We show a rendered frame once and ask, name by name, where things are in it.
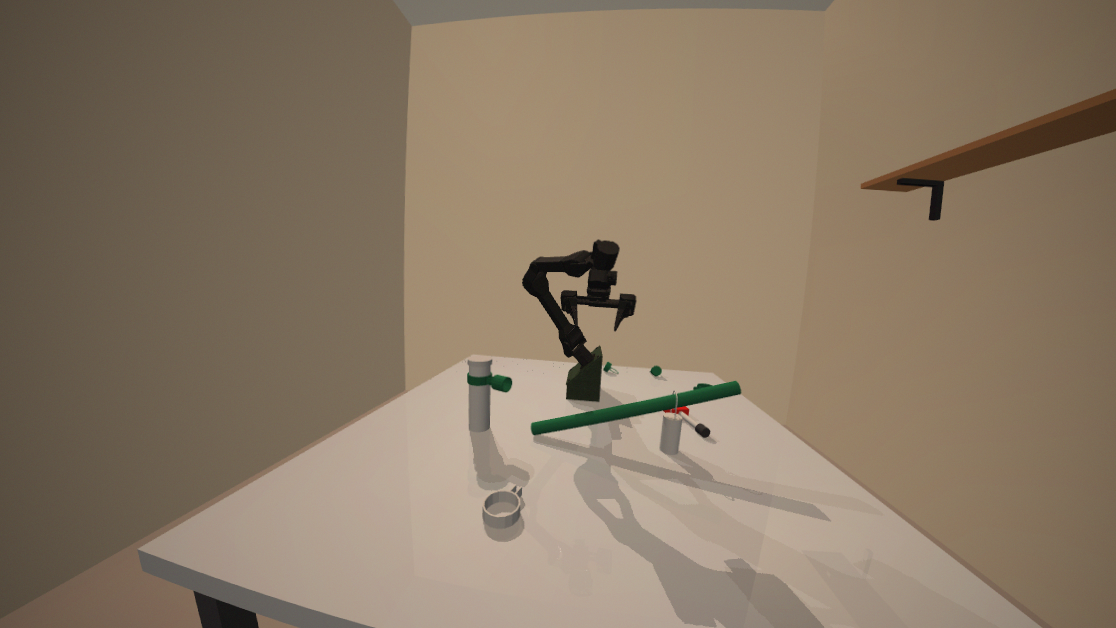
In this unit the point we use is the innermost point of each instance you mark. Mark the green cylindrical rod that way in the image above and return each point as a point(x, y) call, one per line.
point(691, 397)

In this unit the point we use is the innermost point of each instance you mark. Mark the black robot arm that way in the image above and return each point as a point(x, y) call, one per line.
point(600, 262)

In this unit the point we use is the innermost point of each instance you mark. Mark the grey cylinder with wire hook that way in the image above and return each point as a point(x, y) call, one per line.
point(671, 431)

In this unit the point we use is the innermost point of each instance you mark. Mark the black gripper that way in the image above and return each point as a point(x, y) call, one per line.
point(598, 298)

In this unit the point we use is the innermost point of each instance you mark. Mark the grey metal ring with two small tabs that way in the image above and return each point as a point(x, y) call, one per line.
point(504, 521)

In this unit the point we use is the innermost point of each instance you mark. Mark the green cup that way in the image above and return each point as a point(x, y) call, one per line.
point(497, 382)

